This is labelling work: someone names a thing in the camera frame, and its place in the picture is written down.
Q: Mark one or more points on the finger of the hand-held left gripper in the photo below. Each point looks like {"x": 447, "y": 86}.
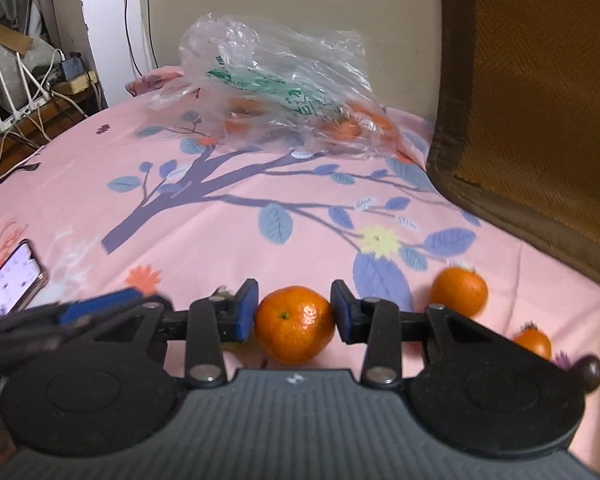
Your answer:
{"x": 100, "y": 304}

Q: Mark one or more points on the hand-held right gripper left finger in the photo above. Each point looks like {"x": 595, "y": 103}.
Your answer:
{"x": 245, "y": 312}

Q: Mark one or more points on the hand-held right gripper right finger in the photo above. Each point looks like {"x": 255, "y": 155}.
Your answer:
{"x": 342, "y": 315}

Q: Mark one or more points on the smartphone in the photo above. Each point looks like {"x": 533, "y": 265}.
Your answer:
{"x": 5, "y": 285}

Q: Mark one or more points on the pink printed bedsheet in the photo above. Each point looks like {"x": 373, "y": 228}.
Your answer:
{"x": 80, "y": 200}

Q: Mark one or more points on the bagged mandarin orange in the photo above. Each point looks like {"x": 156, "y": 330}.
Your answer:
{"x": 380, "y": 121}
{"x": 345, "y": 130}
{"x": 239, "y": 117}

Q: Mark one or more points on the wooden desk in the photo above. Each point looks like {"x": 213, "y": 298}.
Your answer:
{"x": 45, "y": 117}

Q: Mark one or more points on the white antenna router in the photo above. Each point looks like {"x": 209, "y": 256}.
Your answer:
{"x": 17, "y": 116}

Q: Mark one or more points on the yellowish power strip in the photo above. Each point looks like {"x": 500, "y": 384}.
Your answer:
{"x": 75, "y": 84}

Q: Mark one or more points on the pink floral pillow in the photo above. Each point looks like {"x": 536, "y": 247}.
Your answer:
{"x": 152, "y": 82}

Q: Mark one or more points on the dark power adapter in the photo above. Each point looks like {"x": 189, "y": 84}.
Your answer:
{"x": 72, "y": 66}

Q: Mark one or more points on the dark round plum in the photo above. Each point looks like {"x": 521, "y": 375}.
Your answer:
{"x": 587, "y": 372}

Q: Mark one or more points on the clear plastic bag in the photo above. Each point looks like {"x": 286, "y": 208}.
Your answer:
{"x": 280, "y": 60}

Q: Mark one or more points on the cardboard piece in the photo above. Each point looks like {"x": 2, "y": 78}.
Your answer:
{"x": 5, "y": 35}

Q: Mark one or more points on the brown woven mat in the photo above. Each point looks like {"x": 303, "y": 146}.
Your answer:
{"x": 545, "y": 85}

